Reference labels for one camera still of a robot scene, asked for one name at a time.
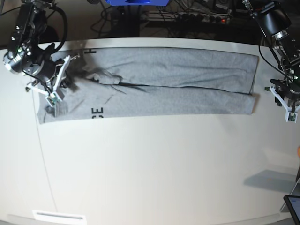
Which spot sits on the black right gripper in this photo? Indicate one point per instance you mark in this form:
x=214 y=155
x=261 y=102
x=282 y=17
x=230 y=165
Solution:
x=44 y=74

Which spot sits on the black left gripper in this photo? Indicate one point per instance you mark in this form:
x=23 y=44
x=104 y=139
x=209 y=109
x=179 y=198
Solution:
x=290 y=90

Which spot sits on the grey T-shirt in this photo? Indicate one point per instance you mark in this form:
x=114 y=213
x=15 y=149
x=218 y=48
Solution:
x=96 y=101

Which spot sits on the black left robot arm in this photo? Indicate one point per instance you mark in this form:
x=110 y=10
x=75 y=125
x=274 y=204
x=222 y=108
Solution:
x=276 y=35

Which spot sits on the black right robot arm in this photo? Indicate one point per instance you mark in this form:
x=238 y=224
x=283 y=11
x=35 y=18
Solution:
x=30 y=24

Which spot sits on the black tablet screen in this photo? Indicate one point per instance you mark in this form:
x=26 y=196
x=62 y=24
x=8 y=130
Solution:
x=293 y=204

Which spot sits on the black power strip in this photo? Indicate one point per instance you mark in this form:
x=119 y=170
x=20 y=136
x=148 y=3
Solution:
x=204 y=18

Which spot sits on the white paper strip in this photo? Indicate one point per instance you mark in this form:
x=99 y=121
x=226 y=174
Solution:
x=56 y=217

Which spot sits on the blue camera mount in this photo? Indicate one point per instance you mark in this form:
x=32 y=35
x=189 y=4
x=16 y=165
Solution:
x=137 y=2

